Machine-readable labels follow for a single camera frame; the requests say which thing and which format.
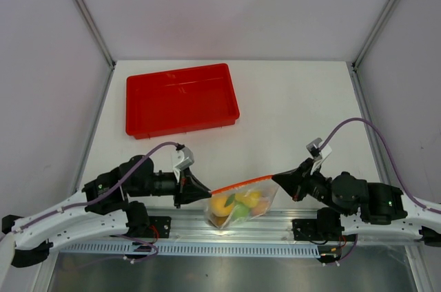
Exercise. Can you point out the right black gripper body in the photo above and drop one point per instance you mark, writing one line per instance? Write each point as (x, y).
(314, 185)

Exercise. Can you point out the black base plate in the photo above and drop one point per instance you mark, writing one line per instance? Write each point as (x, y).
(307, 230)
(160, 227)

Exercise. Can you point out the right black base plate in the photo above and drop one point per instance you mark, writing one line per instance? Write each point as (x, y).
(307, 230)

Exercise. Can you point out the perforated cable tray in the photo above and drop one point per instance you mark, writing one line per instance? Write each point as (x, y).
(220, 249)

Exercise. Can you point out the aluminium rail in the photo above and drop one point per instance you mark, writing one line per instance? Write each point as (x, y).
(197, 225)

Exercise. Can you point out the left frame post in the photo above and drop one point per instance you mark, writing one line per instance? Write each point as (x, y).
(94, 31)

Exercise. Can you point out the yellow lemon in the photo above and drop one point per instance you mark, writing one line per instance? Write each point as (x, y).
(251, 199)

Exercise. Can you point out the clear zip top bag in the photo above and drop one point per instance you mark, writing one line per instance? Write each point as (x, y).
(264, 184)

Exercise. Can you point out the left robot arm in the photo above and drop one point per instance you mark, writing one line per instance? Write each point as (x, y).
(106, 206)

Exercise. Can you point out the brown kiwi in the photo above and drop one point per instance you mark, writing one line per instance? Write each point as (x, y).
(219, 221)

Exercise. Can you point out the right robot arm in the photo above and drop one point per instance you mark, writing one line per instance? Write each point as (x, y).
(354, 208)

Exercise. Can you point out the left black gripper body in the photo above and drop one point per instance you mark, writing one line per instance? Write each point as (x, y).
(179, 187)

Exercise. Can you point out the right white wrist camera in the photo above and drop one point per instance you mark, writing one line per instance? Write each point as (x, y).
(318, 152)

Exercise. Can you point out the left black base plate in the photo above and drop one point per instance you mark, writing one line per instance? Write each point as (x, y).
(160, 227)

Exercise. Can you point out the green apple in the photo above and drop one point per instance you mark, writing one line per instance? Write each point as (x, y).
(240, 212)

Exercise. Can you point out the small pink peach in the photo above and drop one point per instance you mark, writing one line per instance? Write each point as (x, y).
(261, 208)

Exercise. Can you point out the large orange peach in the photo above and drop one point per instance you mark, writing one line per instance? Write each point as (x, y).
(222, 205)

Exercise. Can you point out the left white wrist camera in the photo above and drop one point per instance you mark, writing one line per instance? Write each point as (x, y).
(182, 159)

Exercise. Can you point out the red plastic bin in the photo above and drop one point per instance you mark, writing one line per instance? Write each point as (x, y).
(180, 101)

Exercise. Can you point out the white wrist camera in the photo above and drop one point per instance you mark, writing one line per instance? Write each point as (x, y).
(318, 152)
(182, 159)

